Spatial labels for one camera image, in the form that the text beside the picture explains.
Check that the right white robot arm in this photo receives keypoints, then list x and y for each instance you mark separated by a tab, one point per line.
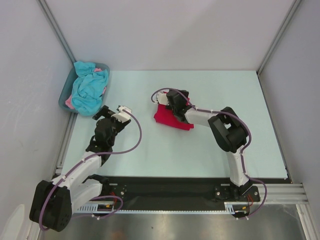
228	131

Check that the grey plastic bin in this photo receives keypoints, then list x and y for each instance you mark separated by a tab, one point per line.
67	90

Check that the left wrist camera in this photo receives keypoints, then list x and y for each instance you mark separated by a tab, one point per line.
123	114

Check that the red t shirt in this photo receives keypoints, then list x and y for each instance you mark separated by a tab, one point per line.
166	117

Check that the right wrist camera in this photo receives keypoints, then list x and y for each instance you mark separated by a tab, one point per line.
161	98

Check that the cyan t shirt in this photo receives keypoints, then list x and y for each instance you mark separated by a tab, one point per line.
87	87

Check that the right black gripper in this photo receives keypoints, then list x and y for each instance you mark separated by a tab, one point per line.
172	99

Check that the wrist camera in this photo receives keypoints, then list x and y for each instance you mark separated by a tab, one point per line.
123	114
161	98

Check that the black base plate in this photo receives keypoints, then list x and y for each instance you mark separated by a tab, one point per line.
178	204

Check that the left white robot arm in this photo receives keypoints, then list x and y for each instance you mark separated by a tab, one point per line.
55	201

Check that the aluminium frame rail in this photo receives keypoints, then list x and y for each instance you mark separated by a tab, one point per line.
287	192

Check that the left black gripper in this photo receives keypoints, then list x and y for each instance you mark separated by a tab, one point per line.
106	113

